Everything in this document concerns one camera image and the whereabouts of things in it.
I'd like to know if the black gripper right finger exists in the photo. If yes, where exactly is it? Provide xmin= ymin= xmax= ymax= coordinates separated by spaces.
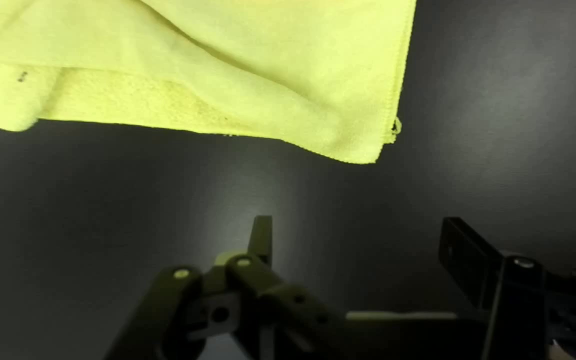
xmin=437 ymin=219 xmax=576 ymax=360

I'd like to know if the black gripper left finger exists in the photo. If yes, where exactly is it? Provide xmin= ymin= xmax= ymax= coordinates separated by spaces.
xmin=103 ymin=217 xmax=348 ymax=360

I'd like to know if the yellow towel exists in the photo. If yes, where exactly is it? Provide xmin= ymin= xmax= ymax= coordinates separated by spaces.
xmin=0 ymin=0 xmax=419 ymax=165

